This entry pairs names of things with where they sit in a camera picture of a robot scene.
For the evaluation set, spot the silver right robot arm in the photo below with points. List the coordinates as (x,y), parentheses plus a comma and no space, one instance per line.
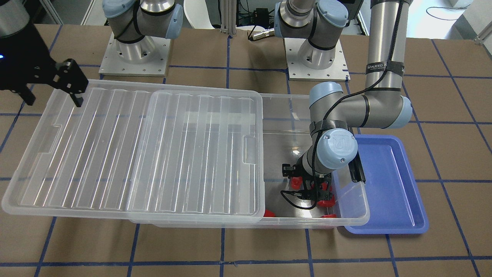
(130,20)

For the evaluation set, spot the blue plastic tray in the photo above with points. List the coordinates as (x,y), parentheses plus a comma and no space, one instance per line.
(395,203)

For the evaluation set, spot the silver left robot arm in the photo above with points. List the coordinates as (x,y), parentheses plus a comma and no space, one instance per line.
(336,109)

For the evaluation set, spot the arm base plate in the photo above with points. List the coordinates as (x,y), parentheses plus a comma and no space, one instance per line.
(147,58)
(306,63)

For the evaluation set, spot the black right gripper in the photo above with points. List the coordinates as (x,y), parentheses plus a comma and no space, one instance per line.
(27,58)

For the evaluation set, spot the clear plastic storage box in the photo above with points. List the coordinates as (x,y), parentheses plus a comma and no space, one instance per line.
(285,138)

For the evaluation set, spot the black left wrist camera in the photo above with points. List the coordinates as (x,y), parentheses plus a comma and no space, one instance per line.
(289,171)

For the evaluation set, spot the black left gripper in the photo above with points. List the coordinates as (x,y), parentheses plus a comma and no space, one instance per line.
(298,171)

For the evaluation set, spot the black box latch handle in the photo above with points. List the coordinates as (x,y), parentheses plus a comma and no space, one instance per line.
(356,170)

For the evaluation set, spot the clear plastic box lid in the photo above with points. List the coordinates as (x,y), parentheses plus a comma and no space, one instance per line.
(146,152)

